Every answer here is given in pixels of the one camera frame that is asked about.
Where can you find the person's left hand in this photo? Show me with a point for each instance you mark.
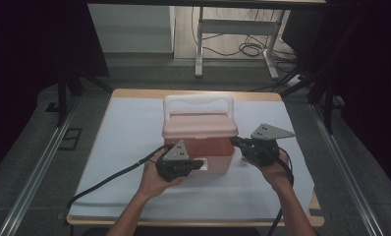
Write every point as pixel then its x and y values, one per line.
pixel 154 182

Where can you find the black floor socket plate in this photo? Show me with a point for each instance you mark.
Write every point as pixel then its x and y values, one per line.
pixel 70 139

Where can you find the black metal stand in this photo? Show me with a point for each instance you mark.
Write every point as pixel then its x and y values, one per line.
pixel 63 98
pixel 327 105

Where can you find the white power strip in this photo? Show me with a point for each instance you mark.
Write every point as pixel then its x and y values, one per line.
pixel 295 80

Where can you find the metal floor rail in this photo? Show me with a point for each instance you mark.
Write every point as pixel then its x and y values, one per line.
pixel 39 167
pixel 347 170

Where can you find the person's right hand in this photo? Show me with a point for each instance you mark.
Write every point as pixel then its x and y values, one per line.
pixel 273 170

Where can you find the white cabinet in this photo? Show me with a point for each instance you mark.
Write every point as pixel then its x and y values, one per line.
pixel 131 28

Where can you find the pink storage box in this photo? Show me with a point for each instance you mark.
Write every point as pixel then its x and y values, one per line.
pixel 198 131

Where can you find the dark curtain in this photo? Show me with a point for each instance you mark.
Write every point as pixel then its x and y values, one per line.
pixel 26 65
pixel 370 82

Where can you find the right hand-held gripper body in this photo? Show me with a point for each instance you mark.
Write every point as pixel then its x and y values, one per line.
pixel 262 147

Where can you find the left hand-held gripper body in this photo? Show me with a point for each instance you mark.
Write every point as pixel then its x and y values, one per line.
pixel 174 164

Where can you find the wooden table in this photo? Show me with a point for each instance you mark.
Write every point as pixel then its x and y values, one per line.
pixel 144 94

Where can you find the white desk frame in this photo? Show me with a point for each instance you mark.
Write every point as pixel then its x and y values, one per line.
pixel 236 27

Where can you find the white table mat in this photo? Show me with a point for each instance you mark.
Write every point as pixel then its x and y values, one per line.
pixel 118 157

